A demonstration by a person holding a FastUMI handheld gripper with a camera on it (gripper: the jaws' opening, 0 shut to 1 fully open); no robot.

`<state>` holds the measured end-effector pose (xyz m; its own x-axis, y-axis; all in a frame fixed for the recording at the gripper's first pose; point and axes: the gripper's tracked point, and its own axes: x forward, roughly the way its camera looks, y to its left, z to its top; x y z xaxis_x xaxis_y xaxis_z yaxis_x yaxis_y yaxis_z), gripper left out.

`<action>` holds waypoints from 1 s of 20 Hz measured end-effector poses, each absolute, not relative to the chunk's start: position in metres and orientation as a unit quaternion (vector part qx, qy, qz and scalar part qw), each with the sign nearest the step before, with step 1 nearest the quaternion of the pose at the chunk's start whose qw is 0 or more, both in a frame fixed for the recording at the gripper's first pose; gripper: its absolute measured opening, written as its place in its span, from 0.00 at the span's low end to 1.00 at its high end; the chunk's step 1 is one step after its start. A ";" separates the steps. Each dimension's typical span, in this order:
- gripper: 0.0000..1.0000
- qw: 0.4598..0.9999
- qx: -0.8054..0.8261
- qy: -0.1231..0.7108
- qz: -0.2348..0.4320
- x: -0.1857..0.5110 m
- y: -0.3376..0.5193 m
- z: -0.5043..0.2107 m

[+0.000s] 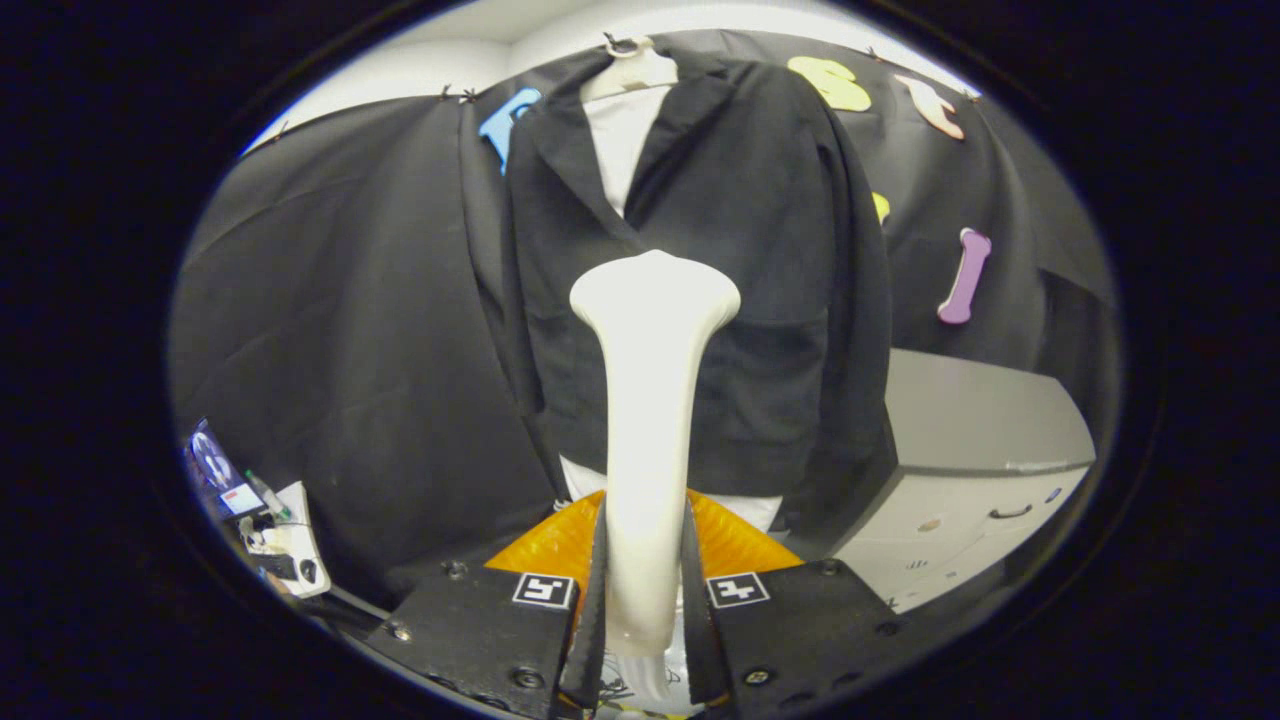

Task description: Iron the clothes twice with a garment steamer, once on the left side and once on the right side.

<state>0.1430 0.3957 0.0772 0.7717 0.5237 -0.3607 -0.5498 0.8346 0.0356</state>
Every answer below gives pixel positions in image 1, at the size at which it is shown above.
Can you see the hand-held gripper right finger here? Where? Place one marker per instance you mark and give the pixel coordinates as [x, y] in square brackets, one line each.
[800, 630]

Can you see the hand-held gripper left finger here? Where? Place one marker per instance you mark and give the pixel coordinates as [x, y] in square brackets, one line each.
[480, 635]

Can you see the black suit jacket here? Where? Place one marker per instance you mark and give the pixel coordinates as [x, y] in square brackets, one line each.
[770, 300]

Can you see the white side table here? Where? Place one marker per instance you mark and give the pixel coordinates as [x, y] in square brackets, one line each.
[295, 540]

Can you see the green capped bottle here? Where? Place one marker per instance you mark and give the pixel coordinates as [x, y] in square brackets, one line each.
[268, 495]

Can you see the grey cabinet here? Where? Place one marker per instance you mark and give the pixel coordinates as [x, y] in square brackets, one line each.
[960, 420]

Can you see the black backdrop cloth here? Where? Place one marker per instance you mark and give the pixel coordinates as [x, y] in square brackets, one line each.
[350, 350]

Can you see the dark display screen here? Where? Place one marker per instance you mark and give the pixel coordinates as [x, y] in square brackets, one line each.
[212, 460]

